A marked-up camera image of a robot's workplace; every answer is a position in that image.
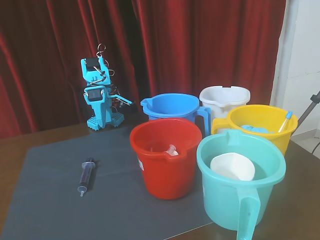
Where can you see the teal plastic bucket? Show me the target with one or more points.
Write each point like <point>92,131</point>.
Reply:
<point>225,200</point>

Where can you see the blue plastic bucket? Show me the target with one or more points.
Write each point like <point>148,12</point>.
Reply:
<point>172,112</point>

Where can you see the yellow plastic bucket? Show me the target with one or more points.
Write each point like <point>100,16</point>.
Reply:
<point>285,140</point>

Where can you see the grey tripod leg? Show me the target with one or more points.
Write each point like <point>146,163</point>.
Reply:
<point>308,110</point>

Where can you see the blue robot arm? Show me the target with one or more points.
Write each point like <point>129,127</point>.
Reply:
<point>98,111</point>

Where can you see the red curtain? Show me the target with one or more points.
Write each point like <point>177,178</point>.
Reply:
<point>187,45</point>

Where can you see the white plastic bucket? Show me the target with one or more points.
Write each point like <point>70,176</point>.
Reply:
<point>220,102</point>

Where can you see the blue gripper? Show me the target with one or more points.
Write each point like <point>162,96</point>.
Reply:
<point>103,110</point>

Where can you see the dark grey mat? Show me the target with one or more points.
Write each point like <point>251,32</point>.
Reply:
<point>75,200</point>

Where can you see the small white plastic item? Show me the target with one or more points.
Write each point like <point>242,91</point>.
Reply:
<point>172,151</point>

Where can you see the blue capped tube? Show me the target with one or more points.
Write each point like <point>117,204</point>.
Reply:
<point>285,121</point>

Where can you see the blue glove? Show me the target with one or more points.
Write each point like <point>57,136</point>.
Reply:
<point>255,129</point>

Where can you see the white sticker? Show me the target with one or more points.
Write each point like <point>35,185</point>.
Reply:
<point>140,165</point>

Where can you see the red plastic bucket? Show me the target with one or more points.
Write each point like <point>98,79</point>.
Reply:
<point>165,175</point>

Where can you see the clear plastic syringe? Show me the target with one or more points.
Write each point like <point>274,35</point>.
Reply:
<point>86,173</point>

